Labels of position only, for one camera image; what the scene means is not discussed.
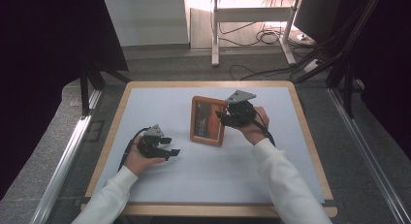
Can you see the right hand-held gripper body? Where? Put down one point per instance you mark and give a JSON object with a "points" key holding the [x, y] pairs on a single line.
{"points": [[244, 112]]}

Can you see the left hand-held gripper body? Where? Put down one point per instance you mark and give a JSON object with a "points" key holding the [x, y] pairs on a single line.
{"points": [[149, 146]]}

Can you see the wooden picture frame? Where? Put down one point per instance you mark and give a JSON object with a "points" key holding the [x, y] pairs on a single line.
{"points": [[206, 120]]}

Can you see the person's left hand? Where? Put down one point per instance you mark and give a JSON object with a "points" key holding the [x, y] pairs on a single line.
{"points": [[137, 162]]}

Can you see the person's right hand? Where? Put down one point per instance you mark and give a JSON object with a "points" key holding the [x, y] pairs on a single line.
{"points": [[257, 130]]}

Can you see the white table mat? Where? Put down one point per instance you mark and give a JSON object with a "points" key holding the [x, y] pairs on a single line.
{"points": [[200, 172]]}

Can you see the wooden table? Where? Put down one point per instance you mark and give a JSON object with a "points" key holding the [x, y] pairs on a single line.
{"points": [[194, 210]]}

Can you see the white power strip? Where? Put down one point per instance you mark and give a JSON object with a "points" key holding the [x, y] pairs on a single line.
{"points": [[312, 65]]}

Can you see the black metal stand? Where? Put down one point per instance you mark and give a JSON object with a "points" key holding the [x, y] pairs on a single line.
{"points": [[85, 88], [347, 78]]}

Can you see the dark monitor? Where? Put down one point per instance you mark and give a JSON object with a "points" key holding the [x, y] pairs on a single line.
{"points": [[318, 18]]}

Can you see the dark curtain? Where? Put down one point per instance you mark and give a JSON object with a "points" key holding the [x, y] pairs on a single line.
{"points": [[387, 72], [38, 72]]}

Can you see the aluminium rail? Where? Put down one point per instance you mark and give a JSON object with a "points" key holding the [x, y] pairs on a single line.
{"points": [[63, 166], [368, 153]]}

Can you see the white desk frame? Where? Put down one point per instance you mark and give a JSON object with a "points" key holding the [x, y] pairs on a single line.
{"points": [[252, 14]]}

